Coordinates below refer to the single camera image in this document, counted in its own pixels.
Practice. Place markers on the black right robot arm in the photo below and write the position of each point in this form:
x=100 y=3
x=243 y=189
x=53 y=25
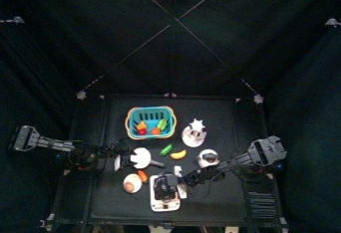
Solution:
x=249 y=159

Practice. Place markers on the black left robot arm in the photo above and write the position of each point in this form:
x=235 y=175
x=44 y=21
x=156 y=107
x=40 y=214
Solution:
x=48 y=143

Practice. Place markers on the white toy spatula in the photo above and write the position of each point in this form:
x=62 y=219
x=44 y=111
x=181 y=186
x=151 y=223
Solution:
x=179 y=190

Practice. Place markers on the small white toy piece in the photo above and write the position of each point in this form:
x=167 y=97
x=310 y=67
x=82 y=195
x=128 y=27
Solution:
x=116 y=163

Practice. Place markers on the white tray with black object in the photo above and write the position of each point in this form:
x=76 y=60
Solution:
x=164 y=205

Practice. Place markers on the orange toy carrot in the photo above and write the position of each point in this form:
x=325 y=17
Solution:
x=142 y=176

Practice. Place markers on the toy fried egg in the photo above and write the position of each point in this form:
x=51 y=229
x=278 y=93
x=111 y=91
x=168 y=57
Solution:
x=132 y=183

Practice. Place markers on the red toy tomato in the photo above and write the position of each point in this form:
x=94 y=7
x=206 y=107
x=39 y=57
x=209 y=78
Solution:
x=142 y=131

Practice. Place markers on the yellow toy banana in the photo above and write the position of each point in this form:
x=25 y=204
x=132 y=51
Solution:
x=178 y=155

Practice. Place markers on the green toy pea pod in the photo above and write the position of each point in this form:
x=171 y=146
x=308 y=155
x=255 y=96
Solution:
x=166 y=149

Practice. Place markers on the orange toy fruit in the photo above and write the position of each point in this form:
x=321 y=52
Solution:
x=155 y=131

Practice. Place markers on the yellow orange toy pepper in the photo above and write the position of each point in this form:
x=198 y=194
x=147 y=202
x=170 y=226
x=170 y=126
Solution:
x=140 y=125

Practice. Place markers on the teal basket with orange rim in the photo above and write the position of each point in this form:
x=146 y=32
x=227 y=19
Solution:
x=135 y=114

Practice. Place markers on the green toy vegetable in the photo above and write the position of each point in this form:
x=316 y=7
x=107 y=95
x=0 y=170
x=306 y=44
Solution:
x=162 y=124

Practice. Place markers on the white oval toy plate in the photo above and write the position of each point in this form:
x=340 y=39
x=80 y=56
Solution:
x=193 y=138

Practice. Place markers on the white star-shaped toy piece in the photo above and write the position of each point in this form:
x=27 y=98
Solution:
x=197 y=124

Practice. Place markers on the grey frame clamp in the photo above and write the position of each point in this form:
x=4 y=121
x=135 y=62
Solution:
x=332 y=22
x=258 y=98
x=168 y=95
x=80 y=94

